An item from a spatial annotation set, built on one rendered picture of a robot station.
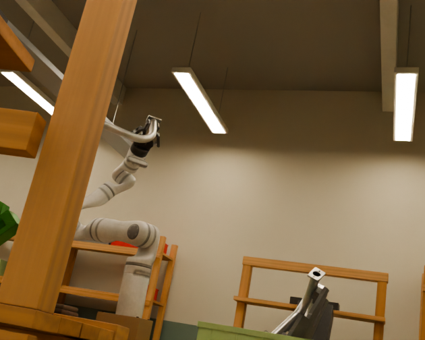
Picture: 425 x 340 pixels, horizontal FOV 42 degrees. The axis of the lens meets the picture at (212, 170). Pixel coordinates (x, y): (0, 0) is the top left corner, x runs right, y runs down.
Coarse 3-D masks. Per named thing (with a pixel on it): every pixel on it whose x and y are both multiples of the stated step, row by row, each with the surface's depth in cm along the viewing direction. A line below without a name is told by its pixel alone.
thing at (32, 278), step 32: (96, 0) 131; (128, 0) 135; (96, 32) 128; (96, 64) 125; (64, 96) 123; (96, 96) 123; (64, 128) 120; (96, 128) 125; (64, 160) 117; (32, 192) 116; (64, 192) 115; (32, 224) 113; (64, 224) 114; (32, 256) 111; (64, 256) 116; (0, 288) 109; (32, 288) 108
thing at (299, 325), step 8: (320, 288) 181; (312, 296) 181; (320, 296) 178; (320, 304) 181; (312, 312) 177; (296, 320) 168; (304, 320) 173; (296, 328) 168; (304, 328) 177; (296, 336) 173
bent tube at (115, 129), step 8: (152, 120) 218; (160, 120) 219; (104, 128) 203; (112, 128) 203; (120, 128) 205; (152, 128) 214; (128, 136) 205; (136, 136) 206; (144, 136) 208; (152, 136) 211
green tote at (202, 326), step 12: (204, 324) 171; (216, 324) 170; (204, 336) 170; (216, 336) 169; (228, 336) 169; (240, 336) 168; (252, 336) 167; (264, 336) 166; (276, 336) 165; (288, 336) 164
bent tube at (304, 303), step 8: (312, 272) 179; (320, 272) 179; (312, 280) 178; (312, 288) 180; (304, 296) 182; (304, 304) 182; (296, 312) 180; (288, 320) 176; (280, 328) 172; (288, 328) 174
